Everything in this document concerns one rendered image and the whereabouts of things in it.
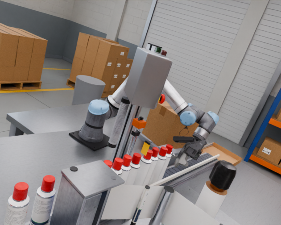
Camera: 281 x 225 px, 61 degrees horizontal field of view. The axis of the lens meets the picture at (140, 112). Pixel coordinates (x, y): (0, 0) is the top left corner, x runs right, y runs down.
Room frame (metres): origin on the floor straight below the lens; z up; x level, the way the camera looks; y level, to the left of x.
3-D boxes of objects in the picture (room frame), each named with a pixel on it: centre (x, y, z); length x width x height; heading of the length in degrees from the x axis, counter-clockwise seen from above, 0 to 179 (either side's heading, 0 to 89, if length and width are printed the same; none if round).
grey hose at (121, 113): (0.87, 0.07, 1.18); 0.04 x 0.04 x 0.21
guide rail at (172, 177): (1.15, -0.31, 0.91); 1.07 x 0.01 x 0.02; 144
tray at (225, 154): (1.74, -0.70, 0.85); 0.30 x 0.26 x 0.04; 144
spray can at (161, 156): (1.00, -0.16, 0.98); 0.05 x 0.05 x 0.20
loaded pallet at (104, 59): (5.31, 1.12, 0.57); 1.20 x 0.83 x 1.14; 157
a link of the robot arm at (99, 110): (1.35, 0.25, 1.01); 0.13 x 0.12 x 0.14; 162
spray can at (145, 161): (0.92, -0.09, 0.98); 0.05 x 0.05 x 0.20
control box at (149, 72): (0.91, 0.02, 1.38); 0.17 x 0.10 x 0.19; 19
